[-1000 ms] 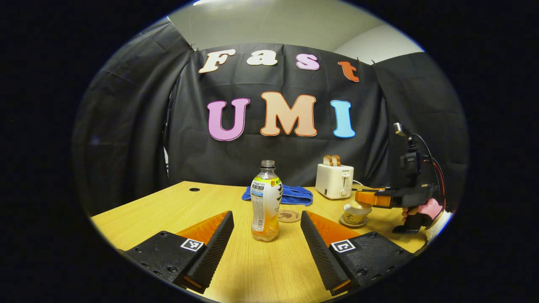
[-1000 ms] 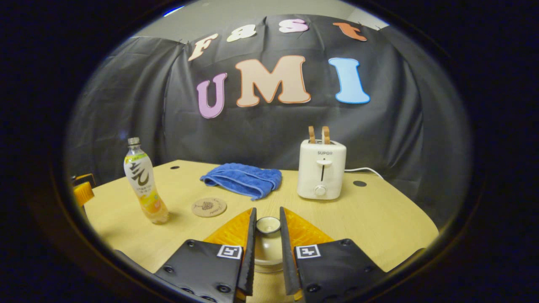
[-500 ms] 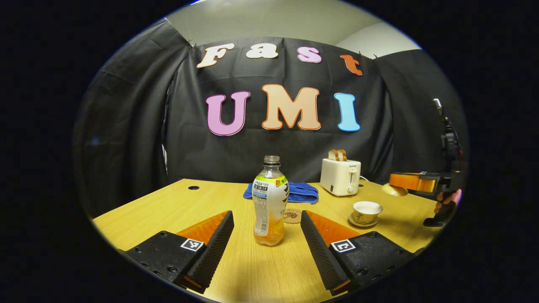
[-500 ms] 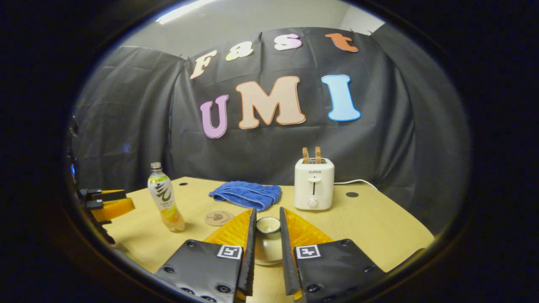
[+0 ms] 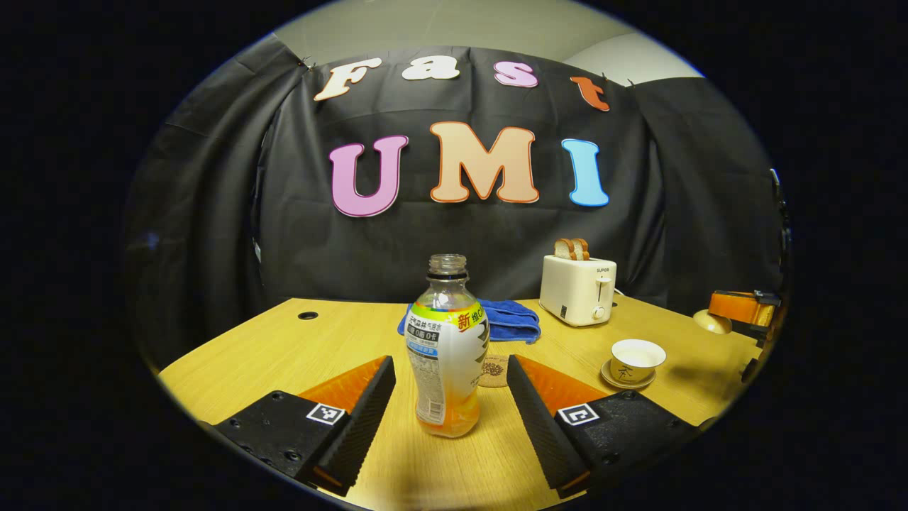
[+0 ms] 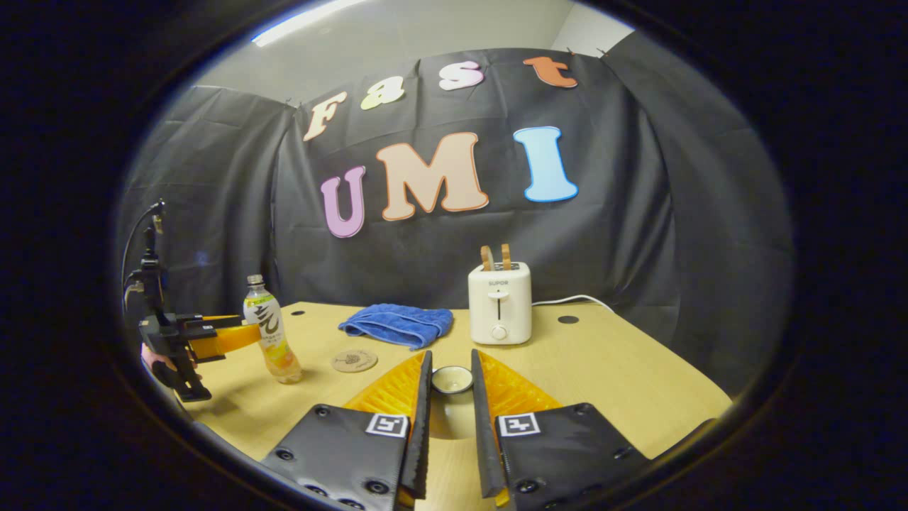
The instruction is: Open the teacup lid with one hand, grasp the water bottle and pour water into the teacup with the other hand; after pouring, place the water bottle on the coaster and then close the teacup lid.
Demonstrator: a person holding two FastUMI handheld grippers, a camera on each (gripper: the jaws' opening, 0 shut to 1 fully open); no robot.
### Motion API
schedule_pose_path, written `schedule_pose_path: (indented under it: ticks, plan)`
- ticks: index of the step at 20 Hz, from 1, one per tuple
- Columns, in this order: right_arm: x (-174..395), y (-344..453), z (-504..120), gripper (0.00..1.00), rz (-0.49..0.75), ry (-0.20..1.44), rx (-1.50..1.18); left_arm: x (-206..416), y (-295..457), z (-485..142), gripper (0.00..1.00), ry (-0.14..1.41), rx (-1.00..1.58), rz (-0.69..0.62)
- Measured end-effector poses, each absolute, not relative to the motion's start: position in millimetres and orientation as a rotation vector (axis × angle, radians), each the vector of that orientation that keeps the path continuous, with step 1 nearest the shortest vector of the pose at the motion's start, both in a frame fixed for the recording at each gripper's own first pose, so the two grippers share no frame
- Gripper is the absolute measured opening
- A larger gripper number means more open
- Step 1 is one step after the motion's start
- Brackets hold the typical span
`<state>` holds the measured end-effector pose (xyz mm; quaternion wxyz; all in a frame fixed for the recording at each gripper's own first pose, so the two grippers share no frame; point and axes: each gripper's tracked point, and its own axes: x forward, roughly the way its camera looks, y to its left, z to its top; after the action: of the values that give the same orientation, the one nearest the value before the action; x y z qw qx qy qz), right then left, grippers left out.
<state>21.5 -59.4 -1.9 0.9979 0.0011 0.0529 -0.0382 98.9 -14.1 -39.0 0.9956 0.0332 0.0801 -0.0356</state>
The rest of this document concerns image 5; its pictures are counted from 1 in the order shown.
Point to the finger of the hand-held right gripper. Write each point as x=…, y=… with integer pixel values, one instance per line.
x=734, y=306

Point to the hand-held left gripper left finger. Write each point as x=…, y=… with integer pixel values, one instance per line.
x=362, y=419

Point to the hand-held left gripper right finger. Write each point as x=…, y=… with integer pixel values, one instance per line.
x=543, y=426

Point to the round cork coaster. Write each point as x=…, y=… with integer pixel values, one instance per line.
x=496, y=370

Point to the clear water bottle orange label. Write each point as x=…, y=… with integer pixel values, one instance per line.
x=447, y=355

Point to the cream teacup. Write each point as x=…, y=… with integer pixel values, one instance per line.
x=635, y=358

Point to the cream saucer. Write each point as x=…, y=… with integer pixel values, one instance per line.
x=610, y=380

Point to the blue towel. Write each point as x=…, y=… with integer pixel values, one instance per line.
x=511, y=319

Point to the white toaster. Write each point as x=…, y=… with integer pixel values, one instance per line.
x=576, y=291

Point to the bread slice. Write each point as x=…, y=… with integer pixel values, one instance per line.
x=563, y=248
x=582, y=248

